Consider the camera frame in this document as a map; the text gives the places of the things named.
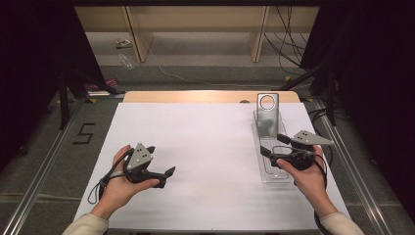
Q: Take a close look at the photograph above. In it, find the left hand-held gripper cable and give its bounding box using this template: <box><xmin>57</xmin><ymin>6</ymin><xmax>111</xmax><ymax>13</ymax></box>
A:
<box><xmin>87</xmin><ymin>148</ymin><xmax>135</xmax><ymax>206</ymax></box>

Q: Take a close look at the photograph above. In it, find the person's left hand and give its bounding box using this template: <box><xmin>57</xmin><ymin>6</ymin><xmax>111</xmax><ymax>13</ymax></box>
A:
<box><xmin>90</xmin><ymin>145</ymin><xmax>161</xmax><ymax>220</ymax></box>

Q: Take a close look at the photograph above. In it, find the black floor cable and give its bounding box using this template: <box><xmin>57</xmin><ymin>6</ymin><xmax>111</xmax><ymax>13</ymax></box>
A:
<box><xmin>307</xmin><ymin>107</ymin><xmax>334</xmax><ymax>167</ymax></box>

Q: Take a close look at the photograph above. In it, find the wooden table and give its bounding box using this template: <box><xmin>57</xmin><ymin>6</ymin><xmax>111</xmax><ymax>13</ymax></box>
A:
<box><xmin>122</xmin><ymin>90</ymin><xmax>301</xmax><ymax>104</ymax></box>

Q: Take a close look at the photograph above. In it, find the white table sheet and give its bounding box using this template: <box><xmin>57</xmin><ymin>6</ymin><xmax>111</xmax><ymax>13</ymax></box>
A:
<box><xmin>72</xmin><ymin>102</ymin><xmax>356</xmax><ymax>231</ymax></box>

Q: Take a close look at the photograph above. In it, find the person's right hand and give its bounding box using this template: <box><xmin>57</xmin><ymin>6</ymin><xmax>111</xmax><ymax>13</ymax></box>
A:
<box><xmin>276</xmin><ymin>145</ymin><xmax>339</xmax><ymax>219</ymax></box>

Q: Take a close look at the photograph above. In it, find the clear plastic ribbed rack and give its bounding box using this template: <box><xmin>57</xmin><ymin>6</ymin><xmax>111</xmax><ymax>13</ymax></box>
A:
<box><xmin>252</xmin><ymin>109</ymin><xmax>300</xmax><ymax>185</ymax></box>

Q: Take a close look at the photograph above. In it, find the grey phone case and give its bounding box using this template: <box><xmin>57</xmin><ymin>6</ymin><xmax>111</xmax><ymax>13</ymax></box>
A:
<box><xmin>255</xmin><ymin>92</ymin><xmax>280</xmax><ymax>138</ymax></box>

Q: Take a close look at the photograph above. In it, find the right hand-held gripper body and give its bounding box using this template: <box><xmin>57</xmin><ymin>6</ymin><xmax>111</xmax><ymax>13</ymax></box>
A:
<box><xmin>269</xmin><ymin>129</ymin><xmax>335</xmax><ymax>171</ymax></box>

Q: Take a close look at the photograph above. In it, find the beige wooden shelf unit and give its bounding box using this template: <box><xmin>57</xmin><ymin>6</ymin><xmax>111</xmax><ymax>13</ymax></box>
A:
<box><xmin>73</xmin><ymin>5</ymin><xmax>320</xmax><ymax>64</ymax></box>

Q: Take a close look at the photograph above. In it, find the black metal stand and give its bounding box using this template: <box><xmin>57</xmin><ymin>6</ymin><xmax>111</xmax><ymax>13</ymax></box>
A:
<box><xmin>279</xmin><ymin>65</ymin><xmax>337</xmax><ymax>127</ymax></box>
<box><xmin>58</xmin><ymin>70</ymin><xmax>126</xmax><ymax>130</ymax></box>

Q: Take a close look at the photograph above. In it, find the bundle of black cables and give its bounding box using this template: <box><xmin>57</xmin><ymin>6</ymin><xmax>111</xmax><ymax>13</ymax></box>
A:
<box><xmin>263</xmin><ymin>5</ymin><xmax>314</xmax><ymax>76</ymax></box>

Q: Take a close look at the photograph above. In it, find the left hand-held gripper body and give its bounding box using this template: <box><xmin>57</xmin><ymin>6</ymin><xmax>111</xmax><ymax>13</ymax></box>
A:
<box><xmin>123</xmin><ymin>142</ymin><xmax>167</xmax><ymax>189</ymax></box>

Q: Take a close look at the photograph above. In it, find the hand-held gripper cable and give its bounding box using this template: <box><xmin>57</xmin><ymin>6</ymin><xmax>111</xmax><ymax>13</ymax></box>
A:
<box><xmin>87</xmin><ymin>148</ymin><xmax>135</xmax><ymax>206</ymax></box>
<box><xmin>271</xmin><ymin>145</ymin><xmax>330</xmax><ymax>235</ymax></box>

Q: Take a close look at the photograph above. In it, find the aluminium floor rail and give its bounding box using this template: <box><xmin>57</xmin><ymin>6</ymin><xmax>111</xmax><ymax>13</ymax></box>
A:
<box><xmin>312</xmin><ymin>97</ymin><xmax>392</xmax><ymax>235</ymax></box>
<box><xmin>0</xmin><ymin>101</ymin><xmax>82</xmax><ymax>235</ymax></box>

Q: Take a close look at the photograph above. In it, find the white floor cable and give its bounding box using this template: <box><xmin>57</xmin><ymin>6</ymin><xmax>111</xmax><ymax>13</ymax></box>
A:
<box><xmin>148</xmin><ymin>48</ymin><xmax>278</xmax><ymax>88</ymax></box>

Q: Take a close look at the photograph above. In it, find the clear plastic piece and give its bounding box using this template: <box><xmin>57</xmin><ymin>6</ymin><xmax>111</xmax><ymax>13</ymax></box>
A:
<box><xmin>116</xmin><ymin>53</ymin><xmax>135</xmax><ymax>71</ymax></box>

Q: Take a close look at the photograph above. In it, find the black curtain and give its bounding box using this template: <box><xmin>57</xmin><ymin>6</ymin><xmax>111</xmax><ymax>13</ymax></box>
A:
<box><xmin>0</xmin><ymin>0</ymin><xmax>106</xmax><ymax>165</ymax></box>
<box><xmin>300</xmin><ymin>0</ymin><xmax>415</xmax><ymax>223</ymax></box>

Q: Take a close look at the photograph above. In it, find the pink item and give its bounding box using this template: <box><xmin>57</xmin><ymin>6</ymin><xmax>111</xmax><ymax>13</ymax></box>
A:
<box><xmin>90</xmin><ymin>77</ymin><xmax>118</xmax><ymax>92</ymax></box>

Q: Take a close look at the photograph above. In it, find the right hand-held gripper cable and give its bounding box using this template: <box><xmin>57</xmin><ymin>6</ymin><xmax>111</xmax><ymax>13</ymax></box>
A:
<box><xmin>271</xmin><ymin>145</ymin><xmax>330</xmax><ymax>235</ymax></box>

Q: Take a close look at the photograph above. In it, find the small grey floor item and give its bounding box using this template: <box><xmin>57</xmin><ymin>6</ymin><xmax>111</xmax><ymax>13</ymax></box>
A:
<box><xmin>115</xmin><ymin>37</ymin><xmax>133</xmax><ymax>50</ymax></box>

